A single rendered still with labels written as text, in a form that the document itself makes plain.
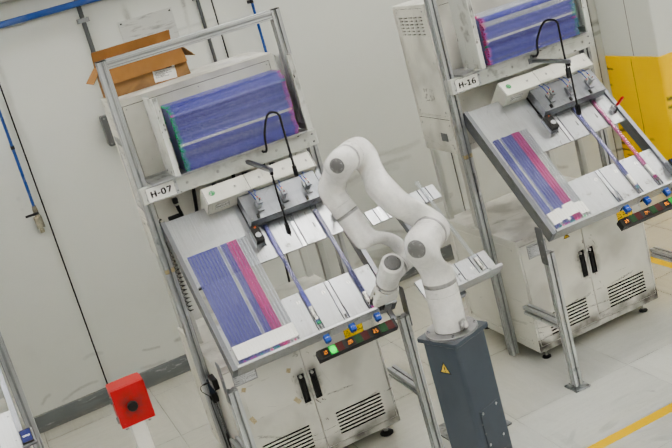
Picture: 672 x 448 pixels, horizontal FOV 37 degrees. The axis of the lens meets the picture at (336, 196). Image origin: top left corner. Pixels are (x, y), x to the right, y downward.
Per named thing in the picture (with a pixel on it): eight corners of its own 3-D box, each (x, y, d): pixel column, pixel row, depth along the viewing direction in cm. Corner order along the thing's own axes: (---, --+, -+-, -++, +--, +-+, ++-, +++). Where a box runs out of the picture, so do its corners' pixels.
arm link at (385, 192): (424, 264, 344) (439, 246, 358) (446, 244, 338) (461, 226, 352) (323, 160, 346) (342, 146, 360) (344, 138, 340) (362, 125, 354)
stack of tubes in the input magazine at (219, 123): (301, 132, 412) (283, 69, 405) (186, 172, 396) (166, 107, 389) (290, 129, 424) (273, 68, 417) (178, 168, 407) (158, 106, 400)
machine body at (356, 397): (404, 432, 436) (369, 304, 420) (259, 502, 413) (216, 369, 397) (345, 385, 495) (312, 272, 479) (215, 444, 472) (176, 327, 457)
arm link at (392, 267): (388, 265, 366) (371, 279, 362) (393, 246, 355) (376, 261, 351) (405, 280, 363) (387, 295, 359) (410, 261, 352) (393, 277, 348)
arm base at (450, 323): (488, 321, 354) (477, 273, 349) (455, 345, 342) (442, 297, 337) (448, 315, 368) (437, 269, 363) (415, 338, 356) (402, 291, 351)
